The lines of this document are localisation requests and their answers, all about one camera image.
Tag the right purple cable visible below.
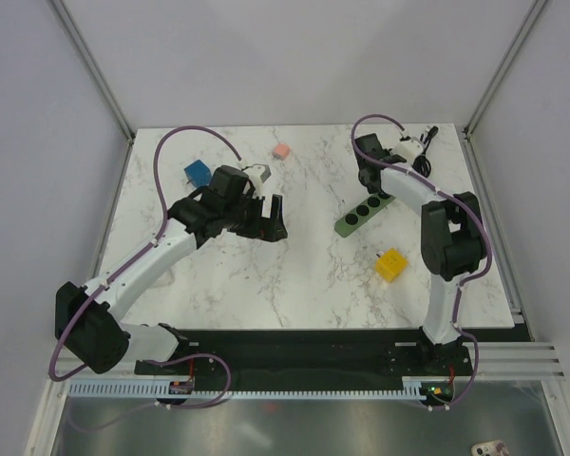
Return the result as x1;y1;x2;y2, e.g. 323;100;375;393
351;113;493;409

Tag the right aluminium frame post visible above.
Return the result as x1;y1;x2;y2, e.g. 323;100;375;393
460;0;551;142

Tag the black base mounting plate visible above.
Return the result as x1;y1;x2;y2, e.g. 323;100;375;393
134;329;472;390

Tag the white slotted cable duct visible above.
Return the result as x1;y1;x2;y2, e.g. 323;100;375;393
67;377;453;401

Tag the yellow plug cube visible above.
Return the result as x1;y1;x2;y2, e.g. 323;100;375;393
374;248;408;283

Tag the smartphone with camera lenses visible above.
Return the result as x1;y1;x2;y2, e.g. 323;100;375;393
470;440;510;456

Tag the purple cable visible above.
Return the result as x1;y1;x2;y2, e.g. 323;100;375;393
47;124;243;383
351;113;493;409

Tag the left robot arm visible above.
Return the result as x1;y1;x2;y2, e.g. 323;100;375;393
55;163;288;374

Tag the aluminium frame post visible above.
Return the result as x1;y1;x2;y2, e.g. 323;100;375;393
460;0;551;142
47;0;135;145

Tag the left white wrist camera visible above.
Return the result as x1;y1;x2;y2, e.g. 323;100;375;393
238;161;272;197

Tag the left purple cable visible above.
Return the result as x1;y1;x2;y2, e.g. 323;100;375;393
47;124;243;383

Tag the black power strip cable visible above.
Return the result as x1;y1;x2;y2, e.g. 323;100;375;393
408;124;440;179

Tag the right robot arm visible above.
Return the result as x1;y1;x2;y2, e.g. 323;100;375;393
352;134;491;374

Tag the green power strip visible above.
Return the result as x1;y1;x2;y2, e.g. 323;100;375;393
333;192;394;238

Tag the white angled socket block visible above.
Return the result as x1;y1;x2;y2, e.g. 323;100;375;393
151;268;175;288

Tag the left aluminium frame post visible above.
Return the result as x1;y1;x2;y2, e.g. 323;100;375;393
47;0;135;145

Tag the blue plug cube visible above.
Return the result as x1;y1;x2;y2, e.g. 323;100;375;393
184;160;212;188

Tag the pink plug cube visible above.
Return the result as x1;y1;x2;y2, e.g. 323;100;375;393
272;143;291;161

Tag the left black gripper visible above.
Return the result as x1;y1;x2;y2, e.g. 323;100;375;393
223;191;286;243

